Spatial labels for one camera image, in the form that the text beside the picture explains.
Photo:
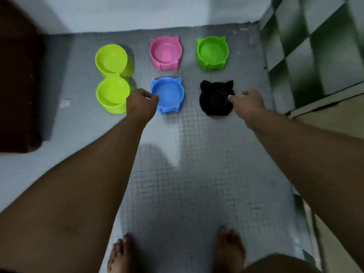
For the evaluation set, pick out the blue cat bowl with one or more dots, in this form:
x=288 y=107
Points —
x=169 y=93

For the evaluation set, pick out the person's left forearm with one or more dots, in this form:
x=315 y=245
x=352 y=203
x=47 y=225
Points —
x=71 y=210

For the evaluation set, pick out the person's right forearm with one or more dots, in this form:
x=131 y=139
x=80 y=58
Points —
x=312 y=167

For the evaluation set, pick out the white paper scrap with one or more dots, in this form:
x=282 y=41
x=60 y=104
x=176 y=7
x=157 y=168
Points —
x=64 y=103

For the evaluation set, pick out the green cat bowl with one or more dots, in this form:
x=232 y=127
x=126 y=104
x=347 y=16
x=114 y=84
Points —
x=212 y=51

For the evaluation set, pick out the pink cat-ear bowl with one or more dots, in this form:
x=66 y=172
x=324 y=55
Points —
x=165 y=53

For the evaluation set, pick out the person's left hand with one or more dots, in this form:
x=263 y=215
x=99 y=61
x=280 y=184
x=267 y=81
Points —
x=140 y=105

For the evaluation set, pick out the person's right foot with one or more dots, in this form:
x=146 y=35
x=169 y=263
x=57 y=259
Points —
x=229 y=250

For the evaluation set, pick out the person's right hand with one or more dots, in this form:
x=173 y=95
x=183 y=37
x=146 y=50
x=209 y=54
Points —
x=250 y=108

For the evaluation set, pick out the black cat bowl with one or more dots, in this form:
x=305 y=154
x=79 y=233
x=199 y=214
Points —
x=214 y=99

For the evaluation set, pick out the checkered tiled counter base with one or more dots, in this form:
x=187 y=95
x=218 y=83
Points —
x=312 y=53

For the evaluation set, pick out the person's foot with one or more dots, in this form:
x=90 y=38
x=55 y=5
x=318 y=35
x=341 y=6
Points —
x=229 y=250
x=120 y=255

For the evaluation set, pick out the beige cupboard door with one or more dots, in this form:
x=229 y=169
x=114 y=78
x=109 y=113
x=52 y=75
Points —
x=335 y=122

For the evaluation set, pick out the person's left foot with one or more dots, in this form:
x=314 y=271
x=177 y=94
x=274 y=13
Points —
x=120 y=255

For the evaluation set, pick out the yellow-green double pet bowl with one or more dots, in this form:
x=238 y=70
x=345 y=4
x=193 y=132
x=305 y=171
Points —
x=112 y=59

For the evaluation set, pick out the person's right leg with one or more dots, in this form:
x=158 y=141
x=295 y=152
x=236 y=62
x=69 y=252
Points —
x=278 y=264

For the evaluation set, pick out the brown wooden cabinet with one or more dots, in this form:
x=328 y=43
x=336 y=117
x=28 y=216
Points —
x=17 y=82

